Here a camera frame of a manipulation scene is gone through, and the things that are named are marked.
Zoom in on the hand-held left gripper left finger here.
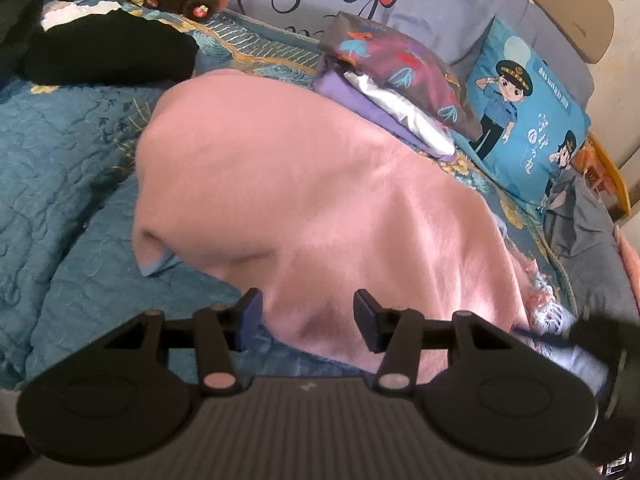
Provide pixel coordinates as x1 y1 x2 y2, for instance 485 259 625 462
102 287 263 395

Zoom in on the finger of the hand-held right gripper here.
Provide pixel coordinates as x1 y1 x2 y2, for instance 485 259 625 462
567 311 626 356

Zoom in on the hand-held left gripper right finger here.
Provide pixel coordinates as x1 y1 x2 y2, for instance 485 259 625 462
352 289 518 393

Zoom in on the pink tasselled scarf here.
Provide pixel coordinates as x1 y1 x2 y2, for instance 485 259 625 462
132 71 613 396

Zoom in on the stack of folded clothes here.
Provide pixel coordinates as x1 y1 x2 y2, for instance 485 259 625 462
317 10 483 142

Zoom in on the pink folded towel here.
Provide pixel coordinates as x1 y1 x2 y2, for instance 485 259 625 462
615 225 640 273

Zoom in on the grey-blue bed sheet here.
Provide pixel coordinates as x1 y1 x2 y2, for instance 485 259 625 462
542 175 640 326

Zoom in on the yellow plastic board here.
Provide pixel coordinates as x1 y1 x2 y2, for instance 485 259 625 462
590 132 632 221

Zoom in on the orange bag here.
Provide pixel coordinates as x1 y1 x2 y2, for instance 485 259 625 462
572 132 608 186

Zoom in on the white folded cloth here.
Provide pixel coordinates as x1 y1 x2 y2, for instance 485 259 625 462
345 70 457 157

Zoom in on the teal printed quilt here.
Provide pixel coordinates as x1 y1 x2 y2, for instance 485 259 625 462
0 2 581 391

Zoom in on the blue cartoon pillow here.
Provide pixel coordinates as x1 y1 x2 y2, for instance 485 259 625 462
465 16 592 216

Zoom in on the purple folded cloth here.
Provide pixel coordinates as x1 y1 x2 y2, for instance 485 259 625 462
312 67 458 163

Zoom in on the black folded garment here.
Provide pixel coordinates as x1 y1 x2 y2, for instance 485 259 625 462
20 10 201 86

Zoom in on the grey script pillow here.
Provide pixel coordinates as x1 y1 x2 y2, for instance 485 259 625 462
227 0 531 66

